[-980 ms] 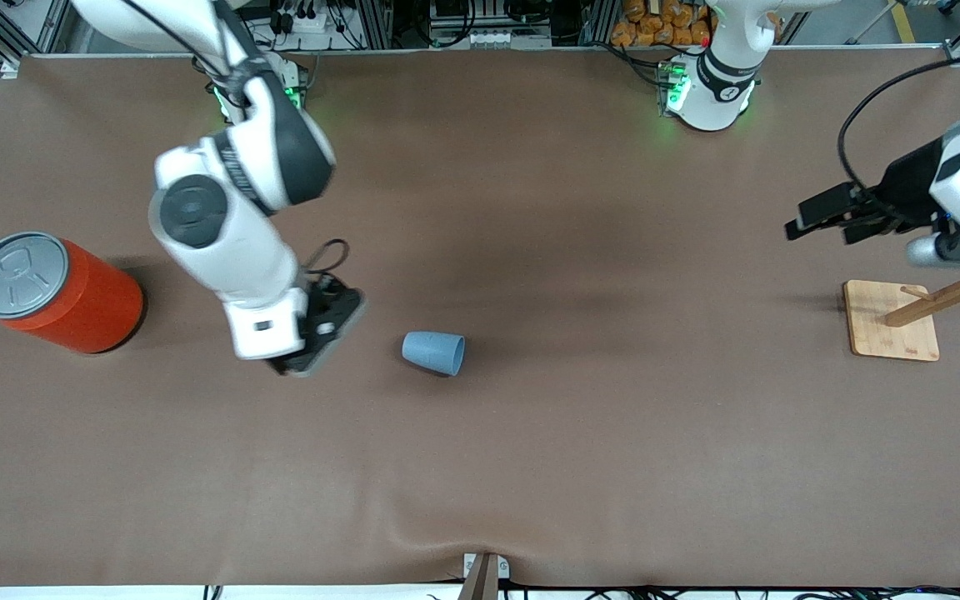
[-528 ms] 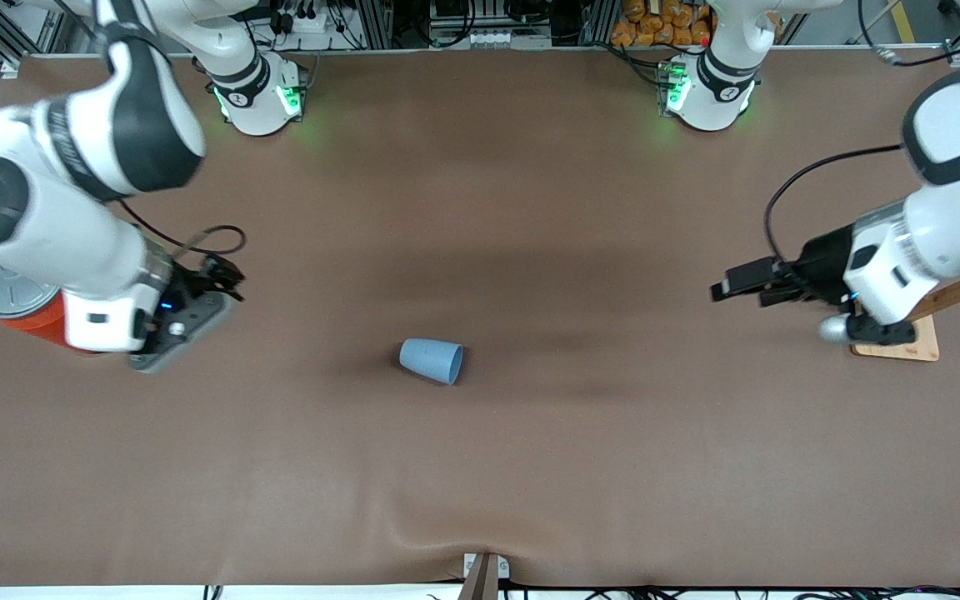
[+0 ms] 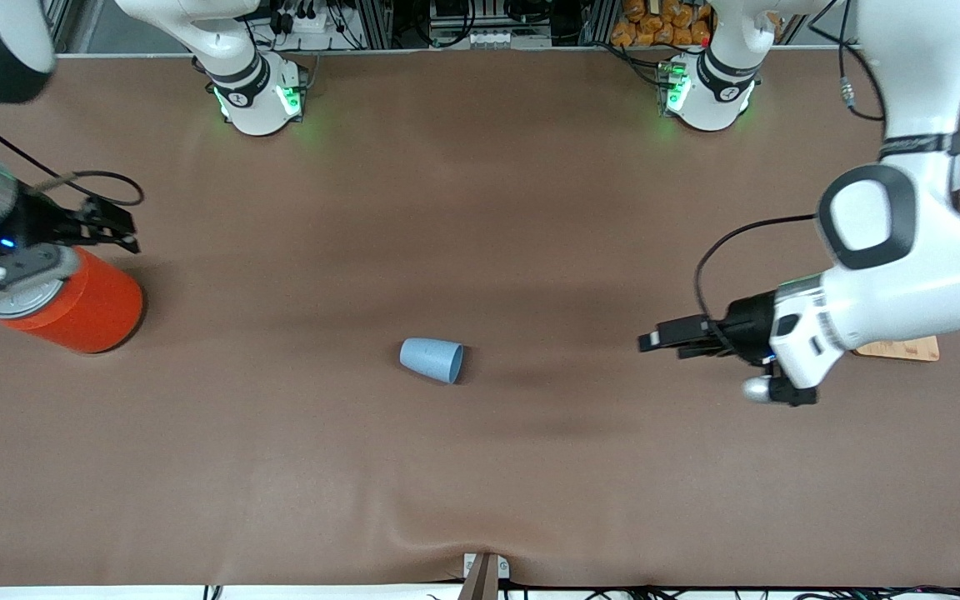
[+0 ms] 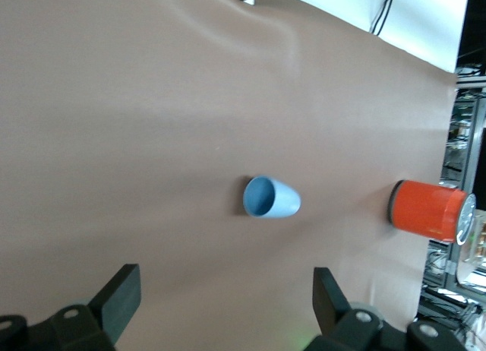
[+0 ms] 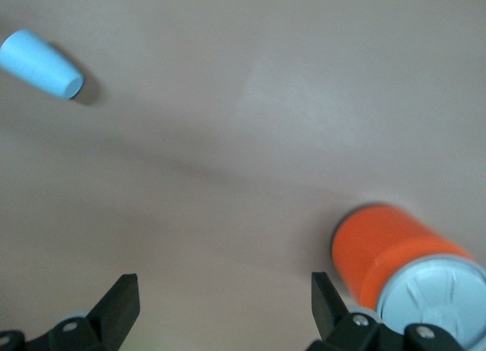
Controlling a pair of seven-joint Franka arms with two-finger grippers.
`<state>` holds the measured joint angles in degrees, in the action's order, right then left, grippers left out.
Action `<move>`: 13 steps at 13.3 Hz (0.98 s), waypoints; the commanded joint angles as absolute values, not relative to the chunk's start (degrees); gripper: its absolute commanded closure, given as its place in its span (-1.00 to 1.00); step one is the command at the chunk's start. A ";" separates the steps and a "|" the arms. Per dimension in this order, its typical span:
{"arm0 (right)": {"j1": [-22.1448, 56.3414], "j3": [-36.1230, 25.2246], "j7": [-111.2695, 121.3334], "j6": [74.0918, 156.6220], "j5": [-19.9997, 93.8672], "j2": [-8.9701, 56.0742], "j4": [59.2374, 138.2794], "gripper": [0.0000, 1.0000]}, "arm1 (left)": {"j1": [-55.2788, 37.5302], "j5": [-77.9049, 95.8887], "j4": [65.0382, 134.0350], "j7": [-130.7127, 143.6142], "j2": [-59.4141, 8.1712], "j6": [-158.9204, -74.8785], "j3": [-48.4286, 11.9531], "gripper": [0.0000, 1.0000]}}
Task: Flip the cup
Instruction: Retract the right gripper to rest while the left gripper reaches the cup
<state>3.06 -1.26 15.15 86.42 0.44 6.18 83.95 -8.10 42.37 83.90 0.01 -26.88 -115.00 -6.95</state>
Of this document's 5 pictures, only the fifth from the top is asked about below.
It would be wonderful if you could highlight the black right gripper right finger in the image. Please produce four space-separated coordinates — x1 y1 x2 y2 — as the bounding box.
311 270 468 351

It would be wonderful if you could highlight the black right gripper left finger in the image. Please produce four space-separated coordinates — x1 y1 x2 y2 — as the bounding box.
0 274 140 351

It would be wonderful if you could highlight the brown table cover sheet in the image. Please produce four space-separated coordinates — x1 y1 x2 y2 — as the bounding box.
0 0 486 351

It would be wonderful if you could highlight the orange can with grey lid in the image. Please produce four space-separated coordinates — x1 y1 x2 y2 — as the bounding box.
331 202 486 348

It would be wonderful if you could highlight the light blue plastic cup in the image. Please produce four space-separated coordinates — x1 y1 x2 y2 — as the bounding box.
0 29 84 100

